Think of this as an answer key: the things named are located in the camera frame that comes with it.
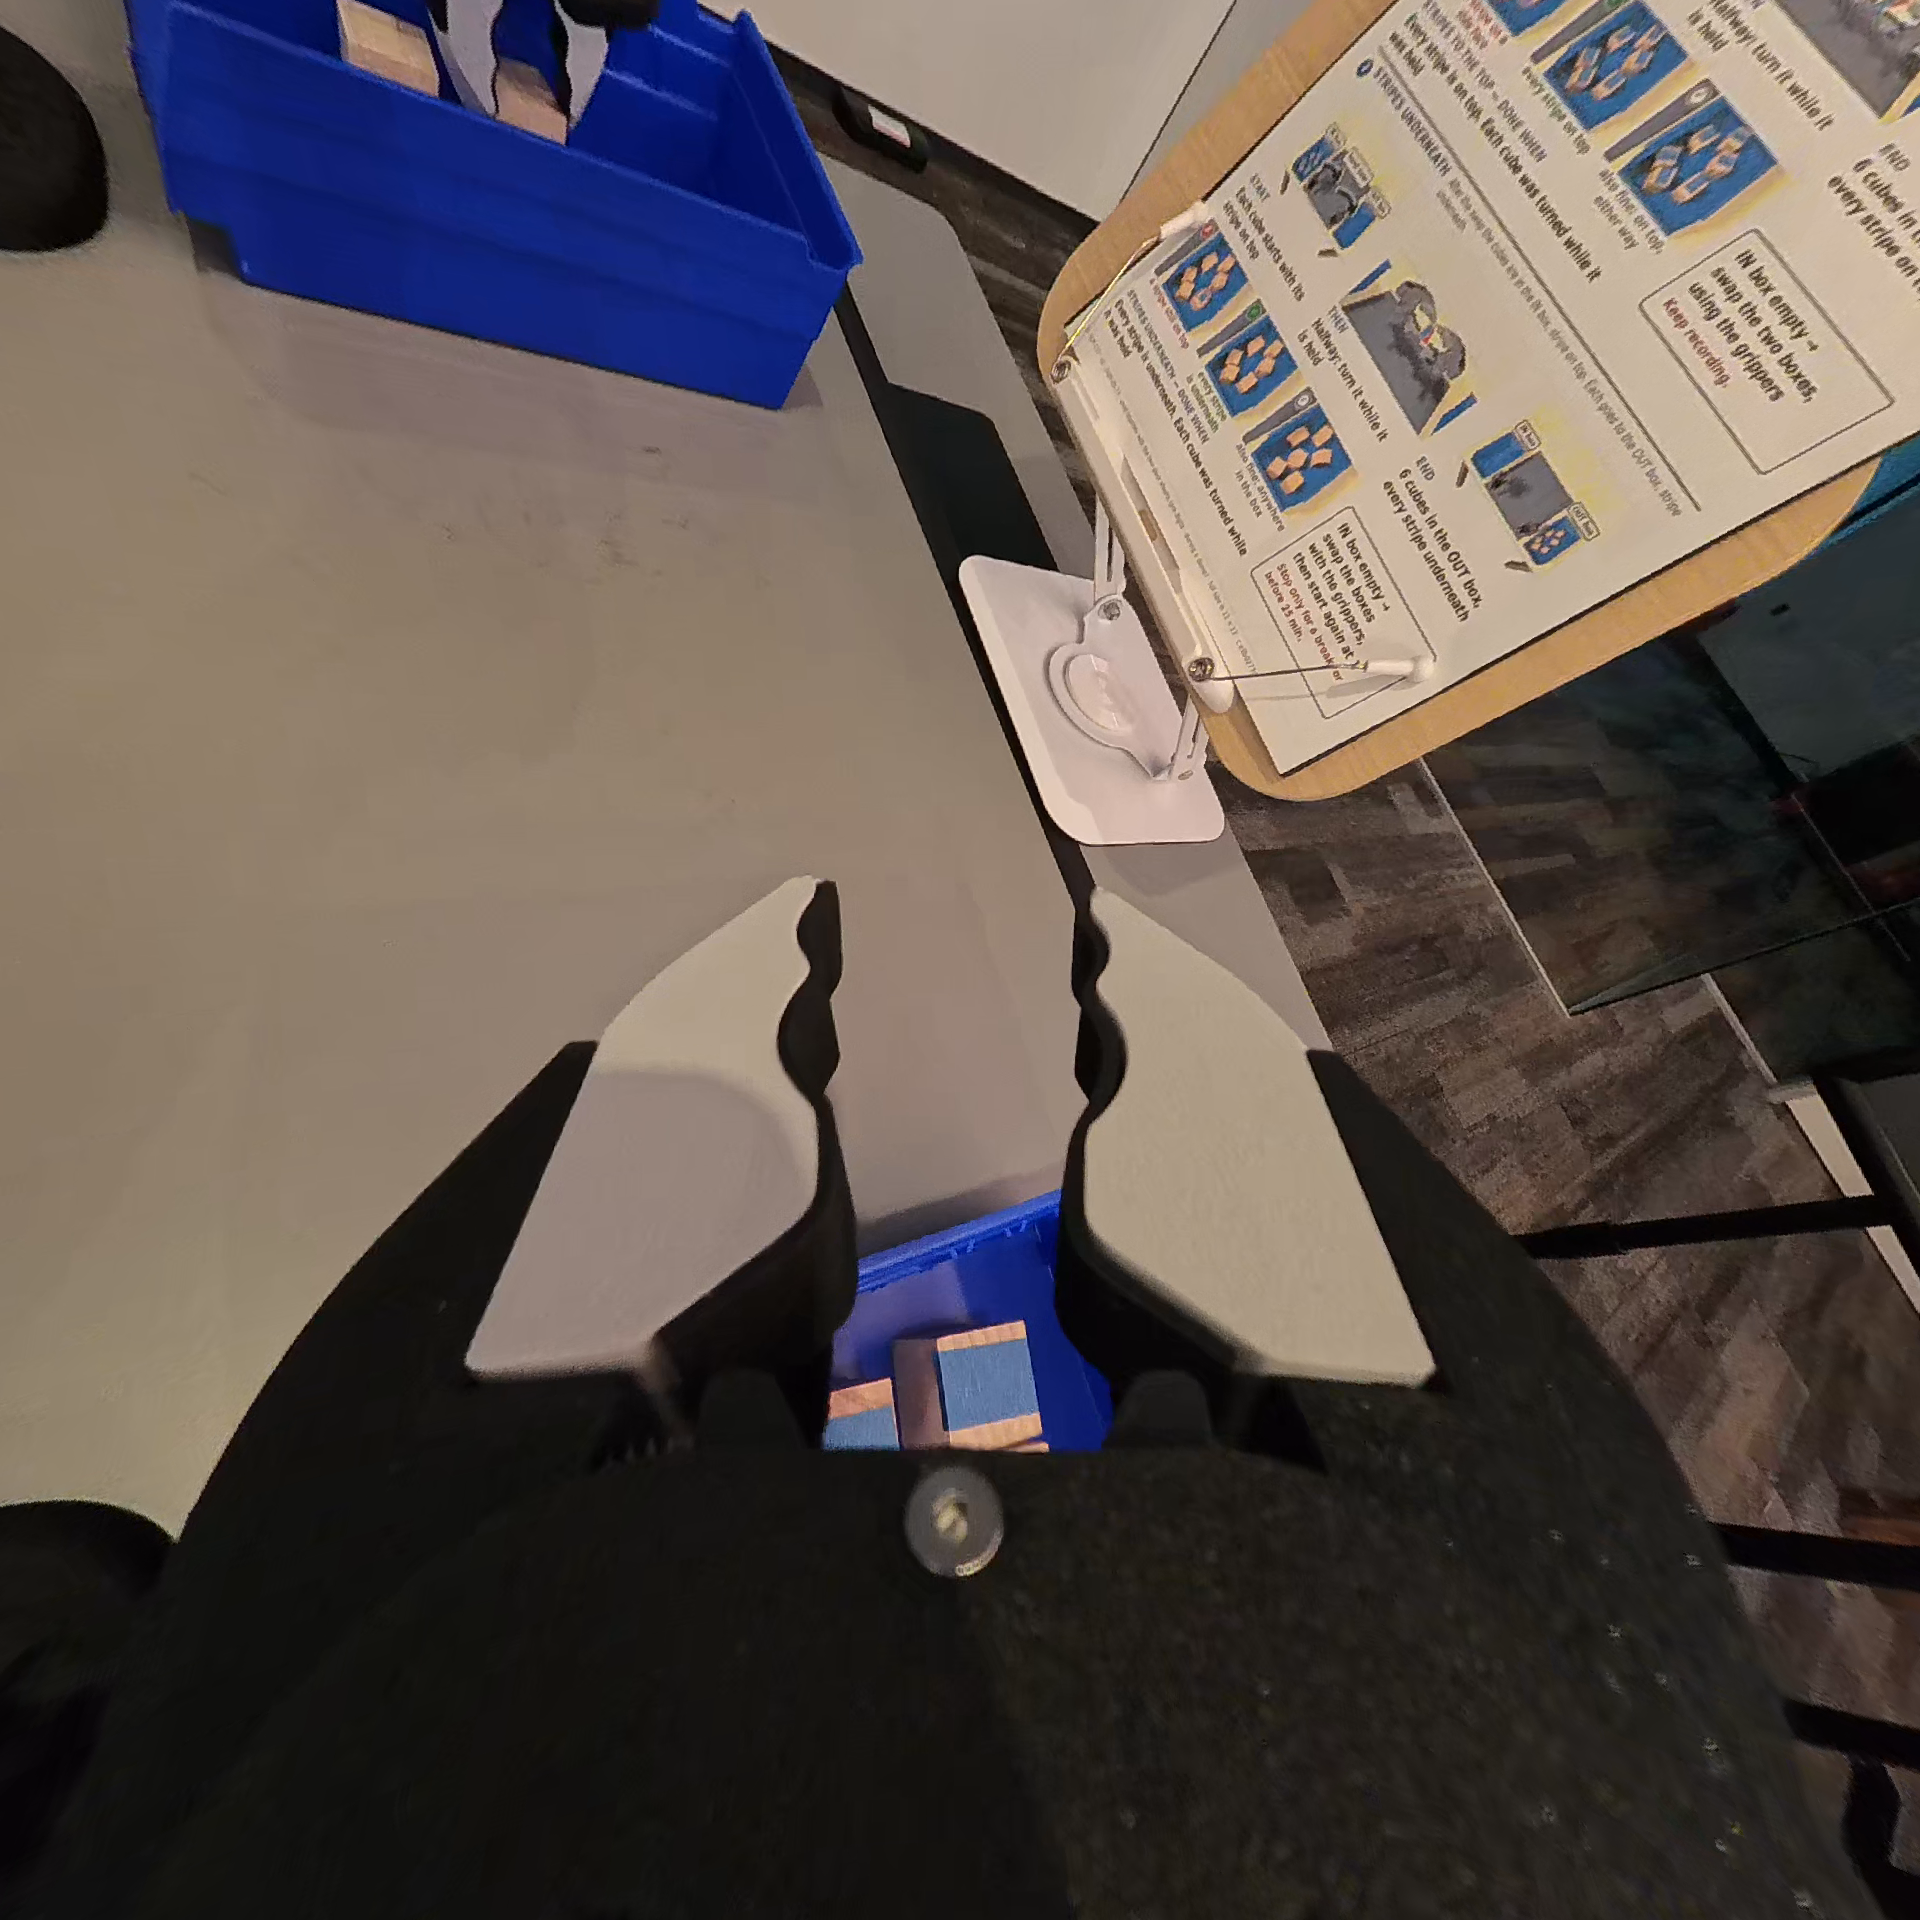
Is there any black metal table frame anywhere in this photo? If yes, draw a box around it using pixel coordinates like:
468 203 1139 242
1522 1029 1920 1920

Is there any small black labelled device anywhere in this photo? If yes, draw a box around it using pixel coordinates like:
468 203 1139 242
834 88 934 180

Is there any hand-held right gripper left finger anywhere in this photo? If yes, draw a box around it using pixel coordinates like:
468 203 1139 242
459 884 868 1384

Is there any black armrest pad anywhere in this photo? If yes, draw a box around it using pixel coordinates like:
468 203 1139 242
0 37 109 248
0 1500 178 1742

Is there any printed instruction sheet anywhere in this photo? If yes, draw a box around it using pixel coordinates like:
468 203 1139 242
1065 0 1920 772

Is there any blue plastic bin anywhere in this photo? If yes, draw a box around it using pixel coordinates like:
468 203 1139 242
126 0 868 414
823 1190 1114 1453

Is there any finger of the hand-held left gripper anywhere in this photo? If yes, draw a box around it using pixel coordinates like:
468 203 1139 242
427 0 510 118
555 0 618 127

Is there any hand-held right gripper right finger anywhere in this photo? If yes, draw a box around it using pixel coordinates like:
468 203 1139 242
1056 890 1445 1393

